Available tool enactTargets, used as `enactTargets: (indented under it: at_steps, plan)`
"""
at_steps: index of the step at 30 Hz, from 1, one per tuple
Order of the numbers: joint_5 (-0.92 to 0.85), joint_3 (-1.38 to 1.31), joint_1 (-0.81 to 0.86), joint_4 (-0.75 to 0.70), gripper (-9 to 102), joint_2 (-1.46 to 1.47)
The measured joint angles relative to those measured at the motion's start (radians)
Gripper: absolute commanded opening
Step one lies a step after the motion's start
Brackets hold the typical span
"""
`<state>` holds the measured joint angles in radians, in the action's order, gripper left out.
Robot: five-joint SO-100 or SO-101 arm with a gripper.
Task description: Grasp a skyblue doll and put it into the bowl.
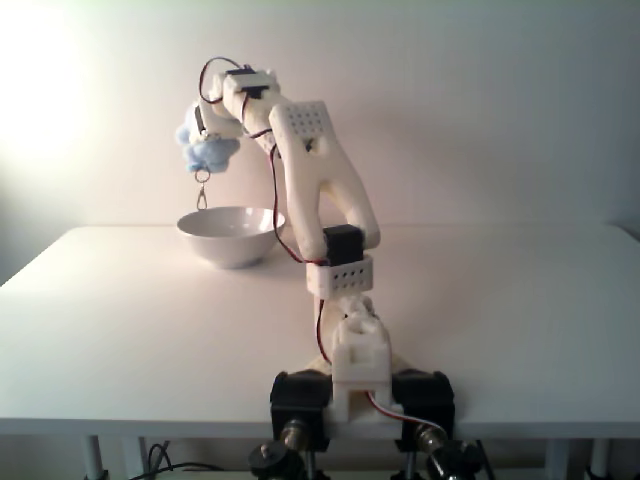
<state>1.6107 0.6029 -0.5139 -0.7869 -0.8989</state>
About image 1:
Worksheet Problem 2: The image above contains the skyblue plush doll with keyclip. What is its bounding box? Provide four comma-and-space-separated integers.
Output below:
174, 102, 244, 211

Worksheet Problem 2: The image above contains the white ceramic bowl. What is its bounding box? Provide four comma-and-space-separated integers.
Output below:
176, 206, 287, 270

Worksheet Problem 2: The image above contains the black table clamp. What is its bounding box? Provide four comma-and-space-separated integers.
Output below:
269, 369, 334, 452
392, 368, 456, 452

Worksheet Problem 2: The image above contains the white table leg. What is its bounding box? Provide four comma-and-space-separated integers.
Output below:
544, 439, 570, 480
82, 435, 104, 480
122, 437, 146, 480
593, 439, 614, 480

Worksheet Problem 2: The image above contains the black cable under table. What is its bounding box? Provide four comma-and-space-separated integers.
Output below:
143, 442, 226, 477

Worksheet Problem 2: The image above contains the red white servo cable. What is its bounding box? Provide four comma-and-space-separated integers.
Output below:
365, 390, 447, 435

